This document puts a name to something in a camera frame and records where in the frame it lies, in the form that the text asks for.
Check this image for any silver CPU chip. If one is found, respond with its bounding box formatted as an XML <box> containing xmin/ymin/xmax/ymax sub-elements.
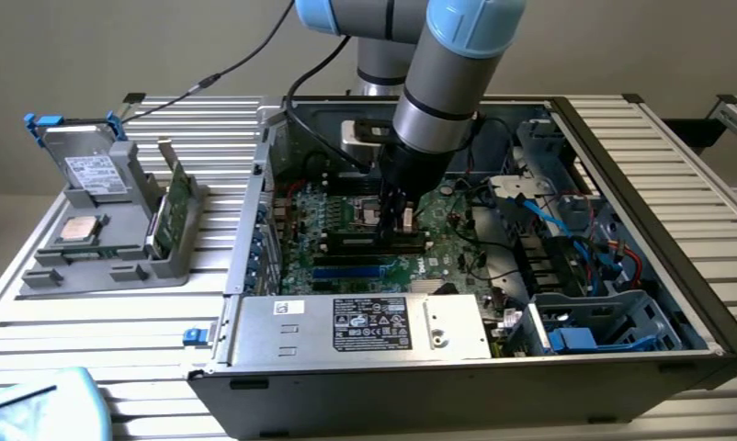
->
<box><xmin>56</xmin><ymin>214</ymin><xmax>111</xmax><ymax>243</ymax></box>

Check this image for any blue case latch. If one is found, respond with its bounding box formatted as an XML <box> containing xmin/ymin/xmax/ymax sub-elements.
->
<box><xmin>182</xmin><ymin>324</ymin><xmax>215</xmax><ymax>346</ymax></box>

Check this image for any black RAM stick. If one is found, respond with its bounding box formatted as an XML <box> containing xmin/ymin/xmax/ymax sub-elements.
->
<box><xmin>327</xmin><ymin>232</ymin><xmax>435</xmax><ymax>253</ymax></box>

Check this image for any light blue plastic cover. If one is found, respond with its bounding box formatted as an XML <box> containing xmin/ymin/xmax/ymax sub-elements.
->
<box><xmin>0</xmin><ymin>366</ymin><xmax>115</xmax><ymax>441</ymax></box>

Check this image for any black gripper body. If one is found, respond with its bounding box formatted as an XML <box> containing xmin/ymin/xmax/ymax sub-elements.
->
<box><xmin>375</xmin><ymin>144</ymin><xmax>454</xmax><ymax>207</ymax></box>

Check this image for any hard disk with blue rails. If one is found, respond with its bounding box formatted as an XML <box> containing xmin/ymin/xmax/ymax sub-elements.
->
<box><xmin>23</xmin><ymin>111</ymin><xmax>131</xmax><ymax>195</ymax></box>

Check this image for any silver chipset heatsink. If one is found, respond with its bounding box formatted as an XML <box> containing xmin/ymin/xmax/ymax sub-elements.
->
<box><xmin>411</xmin><ymin>279</ymin><xmax>457</xmax><ymax>296</ymax></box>

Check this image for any green graphics card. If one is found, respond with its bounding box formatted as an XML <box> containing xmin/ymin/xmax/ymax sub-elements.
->
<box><xmin>144</xmin><ymin>139</ymin><xmax>192</xmax><ymax>259</ymax></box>

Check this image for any black expansion slot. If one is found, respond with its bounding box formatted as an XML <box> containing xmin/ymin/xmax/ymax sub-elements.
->
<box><xmin>312</xmin><ymin>254</ymin><xmax>395</xmax><ymax>268</ymax></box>

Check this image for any blue expansion slot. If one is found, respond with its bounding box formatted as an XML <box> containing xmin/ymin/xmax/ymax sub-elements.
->
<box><xmin>310</xmin><ymin>266</ymin><xmax>386</xmax><ymax>280</ymax></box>

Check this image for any blue data wire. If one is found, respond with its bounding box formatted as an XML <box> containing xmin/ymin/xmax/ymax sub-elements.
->
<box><xmin>513</xmin><ymin>192</ymin><xmax>622</xmax><ymax>296</ymax></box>

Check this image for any open black PC case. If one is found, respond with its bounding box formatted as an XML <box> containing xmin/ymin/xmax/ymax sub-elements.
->
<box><xmin>187</xmin><ymin>94</ymin><xmax>737</xmax><ymax>440</ymax></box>

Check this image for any black camera cable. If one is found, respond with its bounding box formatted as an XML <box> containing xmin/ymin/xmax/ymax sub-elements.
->
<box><xmin>283</xmin><ymin>35</ymin><xmax>372</xmax><ymax>175</ymax></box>

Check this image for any grey optical drive bay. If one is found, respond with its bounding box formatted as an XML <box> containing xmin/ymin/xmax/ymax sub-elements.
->
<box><xmin>489</xmin><ymin>117</ymin><xmax>603</xmax><ymax>232</ymax></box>

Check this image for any grey disk bay cage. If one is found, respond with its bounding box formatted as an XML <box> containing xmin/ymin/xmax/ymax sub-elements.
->
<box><xmin>506</xmin><ymin>288</ymin><xmax>689</xmax><ymax>358</ymax></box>

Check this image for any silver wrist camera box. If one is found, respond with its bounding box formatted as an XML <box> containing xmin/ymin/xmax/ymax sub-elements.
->
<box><xmin>339</xmin><ymin>118</ymin><xmax>397</xmax><ymax>163</ymax></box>

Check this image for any green motherboard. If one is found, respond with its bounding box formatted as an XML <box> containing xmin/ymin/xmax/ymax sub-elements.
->
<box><xmin>268</xmin><ymin>173</ymin><xmax>511</xmax><ymax>314</ymax></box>

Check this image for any silver power supply unit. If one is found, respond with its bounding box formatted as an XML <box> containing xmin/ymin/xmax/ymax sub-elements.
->
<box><xmin>228</xmin><ymin>293</ymin><xmax>493</xmax><ymax>365</ymax></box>

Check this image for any red wire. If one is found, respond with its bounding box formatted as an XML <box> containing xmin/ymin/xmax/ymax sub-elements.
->
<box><xmin>610</xmin><ymin>237</ymin><xmax>650</xmax><ymax>277</ymax></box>

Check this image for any grey parts rack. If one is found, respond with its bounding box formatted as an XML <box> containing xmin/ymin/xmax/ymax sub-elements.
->
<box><xmin>20</xmin><ymin>140</ymin><xmax>211</xmax><ymax>296</ymax></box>

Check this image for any black cable with inline connector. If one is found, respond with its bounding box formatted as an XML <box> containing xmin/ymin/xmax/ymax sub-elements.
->
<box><xmin>119</xmin><ymin>0</ymin><xmax>298</xmax><ymax>124</ymax></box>

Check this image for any CPU socket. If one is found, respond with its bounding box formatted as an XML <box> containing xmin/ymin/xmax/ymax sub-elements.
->
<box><xmin>340</xmin><ymin>194</ymin><xmax>419</xmax><ymax>232</ymax></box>

